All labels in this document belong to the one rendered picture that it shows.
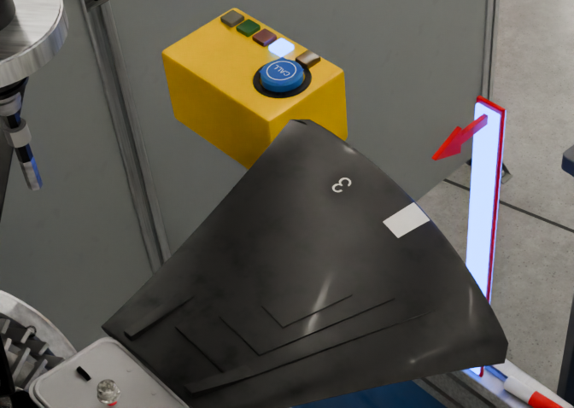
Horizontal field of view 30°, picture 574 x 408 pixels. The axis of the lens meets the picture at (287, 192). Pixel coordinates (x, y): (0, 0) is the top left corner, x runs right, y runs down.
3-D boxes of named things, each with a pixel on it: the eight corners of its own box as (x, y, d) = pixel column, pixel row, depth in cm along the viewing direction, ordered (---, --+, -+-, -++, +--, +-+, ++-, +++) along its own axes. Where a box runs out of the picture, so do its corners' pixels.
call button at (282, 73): (253, 84, 101) (250, 70, 100) (284, 64, 103) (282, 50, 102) (281, 102, 99) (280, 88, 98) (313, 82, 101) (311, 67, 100)
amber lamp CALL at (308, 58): (295, 62, 102) (294, 57, 102) (308, 53, 103) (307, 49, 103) (307, 70, 101) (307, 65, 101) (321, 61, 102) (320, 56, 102)
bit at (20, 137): (20, 193, 50) (-10, 108, 46) (29, 177, 51) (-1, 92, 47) (42, 195, 50) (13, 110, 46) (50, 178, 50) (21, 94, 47)
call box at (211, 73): (175, 129, 113) (158, 49, 105) (245, 83, 117) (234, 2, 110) (278, 202, 104) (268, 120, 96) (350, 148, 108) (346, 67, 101)
